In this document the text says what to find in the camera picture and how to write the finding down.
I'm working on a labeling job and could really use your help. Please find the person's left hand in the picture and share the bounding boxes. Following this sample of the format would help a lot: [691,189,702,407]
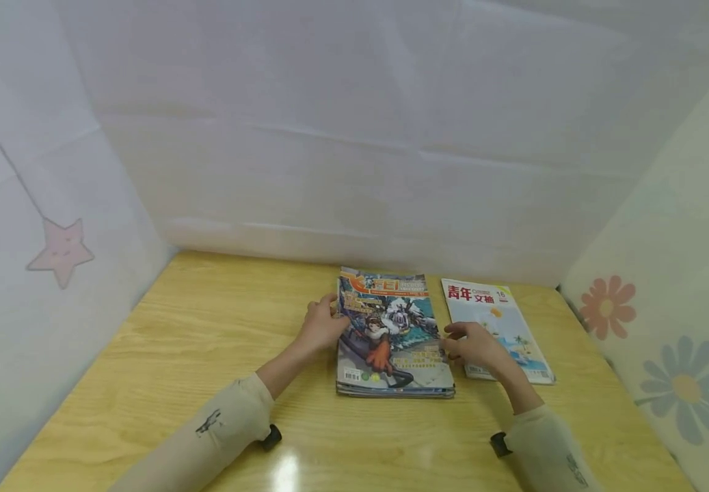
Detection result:
[295,292,351,357]

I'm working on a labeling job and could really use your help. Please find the person's right hand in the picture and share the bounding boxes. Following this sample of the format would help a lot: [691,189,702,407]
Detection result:
[440,321,511,378]

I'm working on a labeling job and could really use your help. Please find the comic cover magazine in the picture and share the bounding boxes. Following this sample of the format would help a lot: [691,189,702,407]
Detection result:
[336,266,455,392]

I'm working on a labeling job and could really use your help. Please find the person's left forearm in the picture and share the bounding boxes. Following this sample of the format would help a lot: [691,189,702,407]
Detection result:
[109,342,311,492]

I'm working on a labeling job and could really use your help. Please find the person's right forearm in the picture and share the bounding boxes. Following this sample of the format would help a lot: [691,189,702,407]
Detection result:
[490,361,602,492]

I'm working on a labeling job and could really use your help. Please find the white magazine with red title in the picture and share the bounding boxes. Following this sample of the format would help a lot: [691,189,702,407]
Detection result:
[440,277,557,385]

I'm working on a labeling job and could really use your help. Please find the stack of magazines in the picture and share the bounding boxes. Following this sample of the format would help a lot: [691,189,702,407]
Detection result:
[336,374,456,400]

